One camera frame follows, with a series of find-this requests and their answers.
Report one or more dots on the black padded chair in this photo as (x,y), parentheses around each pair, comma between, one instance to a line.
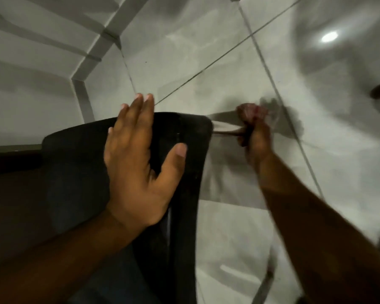
(76,174)

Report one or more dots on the person's right fingers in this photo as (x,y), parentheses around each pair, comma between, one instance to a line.
(251,114)

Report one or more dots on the person's left middle finger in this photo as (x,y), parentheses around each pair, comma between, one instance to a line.
(135,118)

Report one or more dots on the person's left thumb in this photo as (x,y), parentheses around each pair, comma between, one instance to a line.
(172,163)

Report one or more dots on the person's right hand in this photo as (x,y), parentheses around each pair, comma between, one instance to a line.
(258,145)

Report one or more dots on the person's left forearm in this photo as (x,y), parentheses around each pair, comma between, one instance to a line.
(60,256)

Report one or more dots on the person's right forearm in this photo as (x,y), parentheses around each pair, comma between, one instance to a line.
(319,243)

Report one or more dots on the person's left hand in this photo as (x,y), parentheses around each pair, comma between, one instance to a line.
(134,183)

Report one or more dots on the person's left little finger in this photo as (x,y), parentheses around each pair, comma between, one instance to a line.
(110,144)

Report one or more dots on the grey metal chair leg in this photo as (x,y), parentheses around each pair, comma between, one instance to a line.
(264,281)

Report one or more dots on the dark brown wooden furniture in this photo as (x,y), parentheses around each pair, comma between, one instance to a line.
(12,202)

